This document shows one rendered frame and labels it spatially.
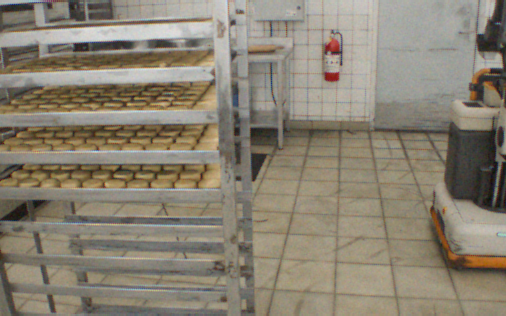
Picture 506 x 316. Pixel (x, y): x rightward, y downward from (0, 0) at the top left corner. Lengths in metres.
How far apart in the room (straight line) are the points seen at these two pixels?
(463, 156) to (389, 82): 2.49
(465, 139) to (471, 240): 0.54
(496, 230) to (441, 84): 2.82
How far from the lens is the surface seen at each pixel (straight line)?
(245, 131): 1.46
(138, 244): 1.68
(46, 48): 1.58
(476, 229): 2.61
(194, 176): 1.17
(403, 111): 5.21
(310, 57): 5.06
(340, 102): 5.13
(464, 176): 2.82
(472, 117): 2.73
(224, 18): 0.96
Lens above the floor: 1.38
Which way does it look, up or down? 19 degrees down
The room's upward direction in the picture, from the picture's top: 2 degrees counter-clockwise
